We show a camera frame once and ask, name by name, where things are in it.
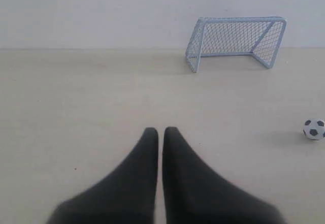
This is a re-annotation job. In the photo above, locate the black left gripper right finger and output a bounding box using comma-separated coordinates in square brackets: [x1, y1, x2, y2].
[162, 126, 286, 223]

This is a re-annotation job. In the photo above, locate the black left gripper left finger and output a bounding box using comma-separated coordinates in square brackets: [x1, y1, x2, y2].
[47, 127, 158, 223]

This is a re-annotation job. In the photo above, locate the black and white soccer ball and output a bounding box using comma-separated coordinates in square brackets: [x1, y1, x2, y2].
[303, 118, 325, 141]

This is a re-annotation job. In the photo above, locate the small white soccer goal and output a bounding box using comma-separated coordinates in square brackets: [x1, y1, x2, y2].
[185, 16, 287, 73]

